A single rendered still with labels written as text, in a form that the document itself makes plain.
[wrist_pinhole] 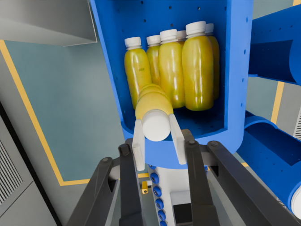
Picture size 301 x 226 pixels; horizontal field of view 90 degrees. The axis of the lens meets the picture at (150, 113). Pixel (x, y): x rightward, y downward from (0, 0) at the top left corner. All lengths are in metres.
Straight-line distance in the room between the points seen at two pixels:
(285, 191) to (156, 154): 0.67
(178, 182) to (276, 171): 0.43
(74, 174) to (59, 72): 1.19
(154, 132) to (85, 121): 1.53
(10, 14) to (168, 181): 0.83
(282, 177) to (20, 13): 1.17
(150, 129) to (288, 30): 0.57
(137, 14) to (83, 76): 1.17
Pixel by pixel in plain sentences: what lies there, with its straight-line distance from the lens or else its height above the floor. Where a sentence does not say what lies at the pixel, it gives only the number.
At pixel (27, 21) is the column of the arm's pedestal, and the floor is 0.81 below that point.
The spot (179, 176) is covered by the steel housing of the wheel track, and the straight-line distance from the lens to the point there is 0.73.
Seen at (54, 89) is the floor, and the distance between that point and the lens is 1.73.
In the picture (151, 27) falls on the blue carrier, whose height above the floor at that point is 0.96.
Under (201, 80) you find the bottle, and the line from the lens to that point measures 0.34.
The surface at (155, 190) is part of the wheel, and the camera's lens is 0.72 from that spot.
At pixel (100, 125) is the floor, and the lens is 1.68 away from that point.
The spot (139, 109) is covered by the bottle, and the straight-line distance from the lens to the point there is 0.23.
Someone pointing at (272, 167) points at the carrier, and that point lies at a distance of 0.90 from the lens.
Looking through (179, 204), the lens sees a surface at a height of 1.00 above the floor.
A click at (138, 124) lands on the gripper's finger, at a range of 0.19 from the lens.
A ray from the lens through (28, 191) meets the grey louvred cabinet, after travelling 2.26.
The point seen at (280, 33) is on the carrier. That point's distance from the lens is 0.70.
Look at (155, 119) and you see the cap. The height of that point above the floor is 1.26.
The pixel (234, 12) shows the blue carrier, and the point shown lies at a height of 1.22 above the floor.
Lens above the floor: 1.44
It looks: 69 degrees down
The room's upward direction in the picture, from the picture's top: 177 degrees clockwise
